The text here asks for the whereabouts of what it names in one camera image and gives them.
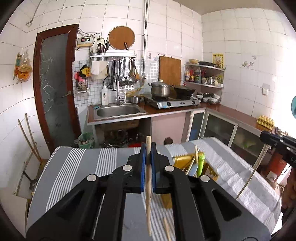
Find green trash bin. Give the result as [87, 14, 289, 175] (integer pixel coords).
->
[78, 133, 95, 149]

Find steel kitchen sink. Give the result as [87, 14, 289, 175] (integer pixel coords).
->
[93, 103, 146, 121]

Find wooden chopstick pair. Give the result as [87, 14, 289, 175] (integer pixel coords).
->
[186, 145, 199, 175]
[163, 217, 171, 241]

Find kitchen counter cabinet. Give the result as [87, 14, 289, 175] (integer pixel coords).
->
[86, 103, 265, 165]

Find wooden glass door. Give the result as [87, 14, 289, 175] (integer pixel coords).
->
[33, 24, 81, 153]

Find yellow perforated utensil holder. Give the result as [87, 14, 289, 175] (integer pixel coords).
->
[161, 154, 219, 209]

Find hanging orange plastic bag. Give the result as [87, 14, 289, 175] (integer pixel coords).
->
[14, 50, 33, 81]

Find wooden sticks leaning on wall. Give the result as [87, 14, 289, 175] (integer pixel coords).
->
[18, 114, 43, 163]

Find gas stove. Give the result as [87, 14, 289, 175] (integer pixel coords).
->
[145, 96, 201, 109]

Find white soap bottle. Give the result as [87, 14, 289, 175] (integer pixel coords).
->
[101, 83, 109, 105]

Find person right hand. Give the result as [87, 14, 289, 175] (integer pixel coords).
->
[281, 168, 296, 213]

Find long crossing wooden chopstick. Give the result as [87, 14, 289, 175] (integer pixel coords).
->
[235, 144, 269, 200]

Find black wok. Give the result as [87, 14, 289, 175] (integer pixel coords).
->
[174, 85, 195, 98]

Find yellow egg tray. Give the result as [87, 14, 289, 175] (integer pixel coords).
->
[256, 115, 274, 130]

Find grey striped tablecloth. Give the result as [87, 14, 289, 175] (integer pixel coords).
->
[26, 136, 284, 241]

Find corner wall shelf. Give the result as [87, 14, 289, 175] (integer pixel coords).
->
[184, 60, 226, 104]

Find steel cooking pot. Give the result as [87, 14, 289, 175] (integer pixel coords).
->
[148, 80, 172, 98]

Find hanging utensil rack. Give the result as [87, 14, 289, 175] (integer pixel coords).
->
[89, 52, 140, 91]

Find wooden cutting board rectangular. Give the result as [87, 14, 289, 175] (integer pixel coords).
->
[159, 56, 181, 85]

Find green bear-handled utensil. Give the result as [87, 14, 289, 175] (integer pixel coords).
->
[196, 152, 205, 178]

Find round wooden board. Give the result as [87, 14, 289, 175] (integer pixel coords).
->
[107, 26, 135, 50]

